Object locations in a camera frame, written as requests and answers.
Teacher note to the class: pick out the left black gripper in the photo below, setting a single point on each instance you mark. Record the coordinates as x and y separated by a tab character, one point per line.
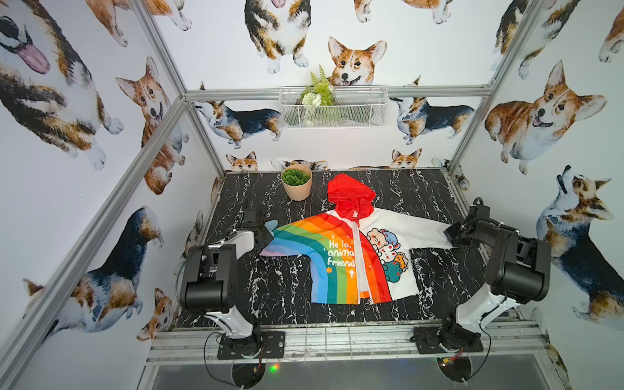
263	231

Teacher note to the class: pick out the beige plant pot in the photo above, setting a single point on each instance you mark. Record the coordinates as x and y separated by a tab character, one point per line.
298	193

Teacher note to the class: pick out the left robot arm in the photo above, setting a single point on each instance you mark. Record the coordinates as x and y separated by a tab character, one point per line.
209	285

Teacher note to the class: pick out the green succulent plant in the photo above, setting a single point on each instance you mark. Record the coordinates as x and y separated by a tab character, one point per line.
295	177

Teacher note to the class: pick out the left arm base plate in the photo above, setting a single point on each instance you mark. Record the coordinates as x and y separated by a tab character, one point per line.
262	345

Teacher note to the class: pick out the aluminium front rail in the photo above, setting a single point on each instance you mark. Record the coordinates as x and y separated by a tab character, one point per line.
322	344

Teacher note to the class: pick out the white wire wall basket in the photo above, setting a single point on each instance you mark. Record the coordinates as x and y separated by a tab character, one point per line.
356	107

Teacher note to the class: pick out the rainbow hooded kids jacket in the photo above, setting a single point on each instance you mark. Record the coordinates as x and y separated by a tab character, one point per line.
357	251

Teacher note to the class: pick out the light blue silicone scraper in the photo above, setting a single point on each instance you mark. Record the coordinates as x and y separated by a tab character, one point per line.
271	225

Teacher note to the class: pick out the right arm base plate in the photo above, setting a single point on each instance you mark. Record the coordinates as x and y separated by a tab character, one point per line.
436	340

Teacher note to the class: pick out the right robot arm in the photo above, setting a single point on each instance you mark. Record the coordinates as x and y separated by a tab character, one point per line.
517	271

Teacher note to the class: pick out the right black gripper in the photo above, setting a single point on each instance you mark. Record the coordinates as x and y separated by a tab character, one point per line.
452	231

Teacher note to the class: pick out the green fern with flower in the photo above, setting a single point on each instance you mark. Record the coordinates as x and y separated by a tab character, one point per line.
317	95

